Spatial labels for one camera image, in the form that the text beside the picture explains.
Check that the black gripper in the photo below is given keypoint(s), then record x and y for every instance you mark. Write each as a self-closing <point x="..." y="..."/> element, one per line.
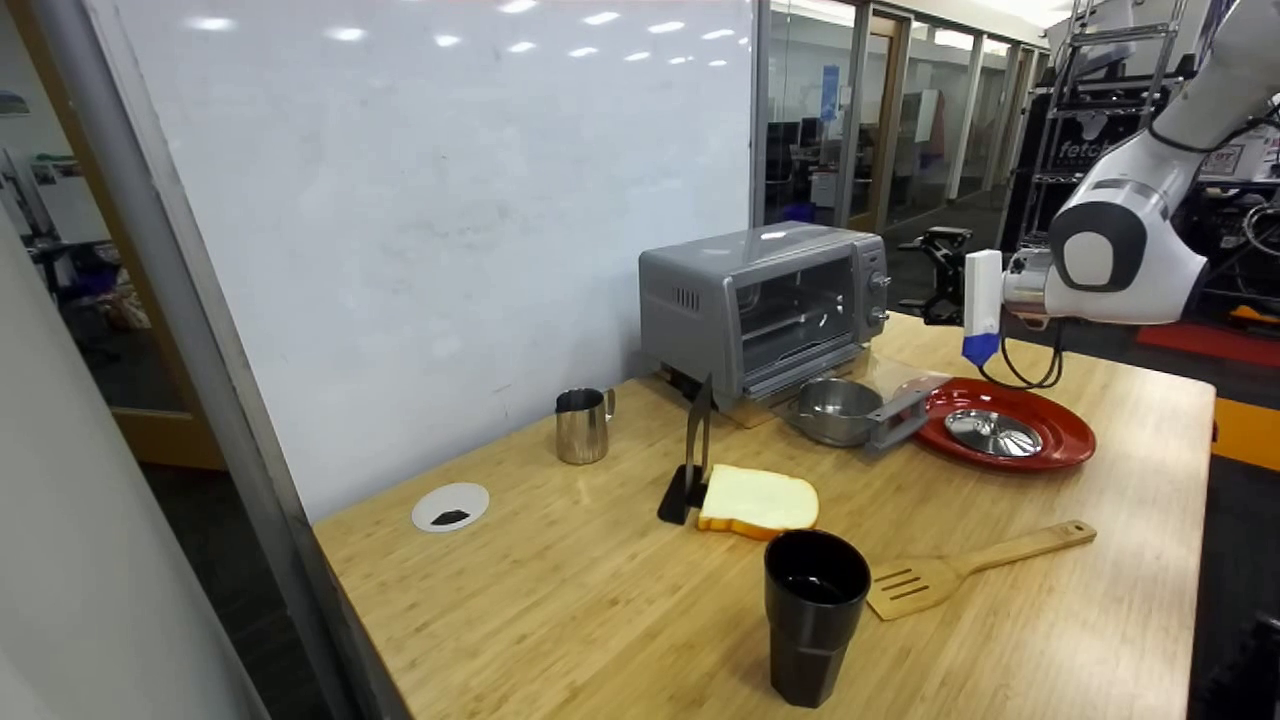
<point x="944" y="273"/>

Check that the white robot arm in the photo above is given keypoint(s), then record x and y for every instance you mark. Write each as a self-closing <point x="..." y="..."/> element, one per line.
<point x="1135" y="242"/>

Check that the silver toaster oven knob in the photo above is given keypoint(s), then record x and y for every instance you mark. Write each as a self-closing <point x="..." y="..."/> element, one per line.
<point x="880" y="317"/>

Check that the glass toaster oven door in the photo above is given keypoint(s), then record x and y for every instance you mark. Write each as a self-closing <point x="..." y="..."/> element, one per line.
<point x="900" y="413"/>

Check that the silver toaster oven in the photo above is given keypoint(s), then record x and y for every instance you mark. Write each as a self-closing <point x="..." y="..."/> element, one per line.
<point x="720" y="303"/>

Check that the steel bowl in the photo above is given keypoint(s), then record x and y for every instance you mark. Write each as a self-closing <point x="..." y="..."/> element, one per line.
<point x="833" y="418"/>

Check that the black equipment rack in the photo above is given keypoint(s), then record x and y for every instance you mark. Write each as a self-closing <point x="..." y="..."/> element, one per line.
<point x="1066" y="121"/>

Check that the red plate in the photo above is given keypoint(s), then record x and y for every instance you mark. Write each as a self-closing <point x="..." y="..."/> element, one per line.
<point x="1063" y="434"/>

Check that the wooden slotted spatula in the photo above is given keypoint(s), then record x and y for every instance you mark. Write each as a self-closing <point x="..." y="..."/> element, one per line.
<point x="984" y="555"/>

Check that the toy bread slice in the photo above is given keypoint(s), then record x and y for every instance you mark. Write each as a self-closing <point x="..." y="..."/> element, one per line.
<point x="760" y="501"/>

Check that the black plastic cup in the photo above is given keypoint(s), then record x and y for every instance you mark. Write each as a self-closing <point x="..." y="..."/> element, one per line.
<point x="814" y="625"/>

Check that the small steel mug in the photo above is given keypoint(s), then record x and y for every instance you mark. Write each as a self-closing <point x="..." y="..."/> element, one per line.
<point x="582" y="425"/>

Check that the white table grommet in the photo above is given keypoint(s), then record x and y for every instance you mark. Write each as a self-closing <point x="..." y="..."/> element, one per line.
<point x="449" y="511"/>

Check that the grey whiteboard frame post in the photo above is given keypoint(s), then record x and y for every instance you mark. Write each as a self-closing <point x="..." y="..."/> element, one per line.
<point x="184" y="323"/>

